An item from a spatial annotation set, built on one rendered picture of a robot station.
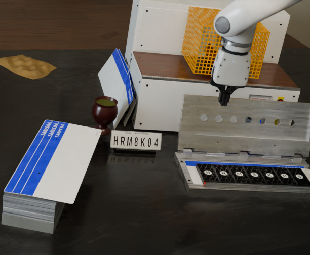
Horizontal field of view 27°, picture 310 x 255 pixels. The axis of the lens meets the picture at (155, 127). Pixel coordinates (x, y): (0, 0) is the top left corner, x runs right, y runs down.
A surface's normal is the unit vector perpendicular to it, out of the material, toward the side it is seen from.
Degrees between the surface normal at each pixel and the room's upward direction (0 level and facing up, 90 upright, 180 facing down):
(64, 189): 0
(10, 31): 0
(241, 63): 88
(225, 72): 90
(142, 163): 0
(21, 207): 90
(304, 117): 75
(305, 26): 90
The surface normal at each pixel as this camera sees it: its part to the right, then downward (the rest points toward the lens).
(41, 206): -0.10, 0.44
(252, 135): 0.21, 0.24
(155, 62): 0.16, -0.88
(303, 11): 0.40, 0.48
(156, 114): 0.18, 0.48
